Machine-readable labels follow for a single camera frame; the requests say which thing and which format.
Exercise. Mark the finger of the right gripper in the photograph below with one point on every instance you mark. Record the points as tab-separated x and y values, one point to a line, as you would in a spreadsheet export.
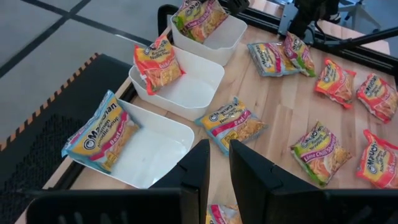
236	5

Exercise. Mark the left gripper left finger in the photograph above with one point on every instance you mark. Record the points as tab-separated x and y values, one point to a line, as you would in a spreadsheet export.
186	193

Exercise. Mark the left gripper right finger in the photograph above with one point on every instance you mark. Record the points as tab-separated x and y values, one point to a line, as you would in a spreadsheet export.
264	199

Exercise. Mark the pink ramen packet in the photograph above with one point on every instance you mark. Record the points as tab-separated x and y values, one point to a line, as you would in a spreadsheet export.
199	18

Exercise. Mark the blue beef ramen packet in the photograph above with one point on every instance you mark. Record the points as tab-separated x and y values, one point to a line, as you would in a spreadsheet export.
270	59
101	133
222	214
231	124

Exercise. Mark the green lime shrimp ramen packet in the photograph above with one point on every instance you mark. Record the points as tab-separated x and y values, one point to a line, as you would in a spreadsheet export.
320	154
299	53

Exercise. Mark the orange chicken ramen packet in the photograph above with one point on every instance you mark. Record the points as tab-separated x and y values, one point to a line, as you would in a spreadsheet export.
377	97
157	63
377	160
335	82

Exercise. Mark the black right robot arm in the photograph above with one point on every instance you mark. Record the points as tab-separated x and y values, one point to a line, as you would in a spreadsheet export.
301	15

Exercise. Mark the white plastic bin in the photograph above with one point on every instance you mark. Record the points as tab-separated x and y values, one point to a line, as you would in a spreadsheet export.
192	90
149	155
224	37

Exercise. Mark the black hazard-striped floor mat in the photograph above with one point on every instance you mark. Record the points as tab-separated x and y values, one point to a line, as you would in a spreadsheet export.
46	124

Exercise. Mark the black diagonal frame brace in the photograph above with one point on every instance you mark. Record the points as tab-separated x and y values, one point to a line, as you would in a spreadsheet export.
367	37

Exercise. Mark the black table frame rail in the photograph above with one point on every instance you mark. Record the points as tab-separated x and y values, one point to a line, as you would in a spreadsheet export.
373	60

